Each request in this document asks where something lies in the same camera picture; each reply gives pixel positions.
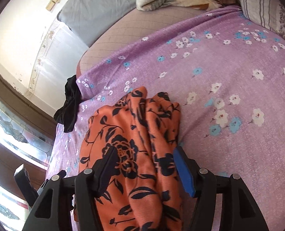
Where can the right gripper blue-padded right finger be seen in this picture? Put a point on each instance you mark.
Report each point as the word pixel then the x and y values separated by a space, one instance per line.
pixel 239 209

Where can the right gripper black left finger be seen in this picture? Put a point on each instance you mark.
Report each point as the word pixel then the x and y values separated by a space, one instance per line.
pixel 51 210

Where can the orange black floral blouse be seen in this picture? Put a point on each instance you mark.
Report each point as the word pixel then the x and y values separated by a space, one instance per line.
pixel 143 192

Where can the brown wooden glass door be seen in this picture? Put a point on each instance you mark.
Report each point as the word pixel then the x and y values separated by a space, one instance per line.
pixel 20 144

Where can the black crumpled garment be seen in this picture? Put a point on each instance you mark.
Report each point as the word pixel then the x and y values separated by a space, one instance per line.
pixel 67 114

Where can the purple floral bed sheet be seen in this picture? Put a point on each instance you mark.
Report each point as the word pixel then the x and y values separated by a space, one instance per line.
pixel 228 76

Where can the grey pillow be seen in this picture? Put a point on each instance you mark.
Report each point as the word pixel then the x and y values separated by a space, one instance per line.
pixel 89 19

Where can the striped floral cushion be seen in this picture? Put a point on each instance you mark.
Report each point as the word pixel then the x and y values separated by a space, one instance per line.
pixel 267 13

